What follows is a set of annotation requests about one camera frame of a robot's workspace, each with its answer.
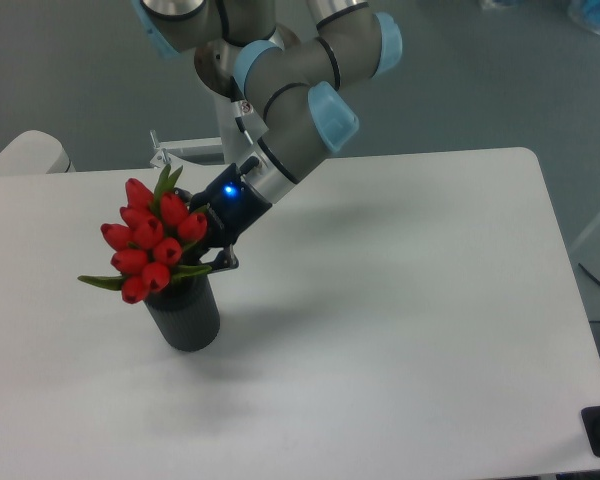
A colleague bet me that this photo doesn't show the red tulip bouquet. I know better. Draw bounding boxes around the red tulip bouquet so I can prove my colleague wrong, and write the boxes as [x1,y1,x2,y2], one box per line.
[77,166,212,304]

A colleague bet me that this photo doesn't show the dark grey ribbed vase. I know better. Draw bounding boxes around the dark grey ribbed vase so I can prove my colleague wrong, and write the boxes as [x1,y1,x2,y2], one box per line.
[144,275,220,352]

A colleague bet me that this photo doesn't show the black cable on floor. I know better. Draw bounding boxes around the black cable on floor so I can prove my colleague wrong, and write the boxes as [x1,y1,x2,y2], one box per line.
[578,262,600,293]

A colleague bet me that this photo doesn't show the black cable on pedestal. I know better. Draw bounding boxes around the black cable on pedestal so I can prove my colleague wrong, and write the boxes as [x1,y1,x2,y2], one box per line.
[229,74,254,146]

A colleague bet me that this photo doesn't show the blue plastic bag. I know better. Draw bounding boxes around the blue plastic bag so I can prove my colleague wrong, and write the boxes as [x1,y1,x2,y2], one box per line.
[568,0,600,35]

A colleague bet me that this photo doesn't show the white metal base frame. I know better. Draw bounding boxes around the white metal base frame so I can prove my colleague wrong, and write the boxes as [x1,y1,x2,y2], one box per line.
[150,130,224,169]

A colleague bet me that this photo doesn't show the white chair back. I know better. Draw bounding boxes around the white chair back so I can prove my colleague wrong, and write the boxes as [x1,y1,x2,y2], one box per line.
[0,130,76,177]

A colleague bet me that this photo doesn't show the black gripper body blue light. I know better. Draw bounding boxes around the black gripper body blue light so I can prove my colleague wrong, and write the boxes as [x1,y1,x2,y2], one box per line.
[189,156,272,249]

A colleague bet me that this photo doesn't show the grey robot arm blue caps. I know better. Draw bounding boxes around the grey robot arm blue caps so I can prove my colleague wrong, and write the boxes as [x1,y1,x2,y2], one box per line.
[134,1,403,273]

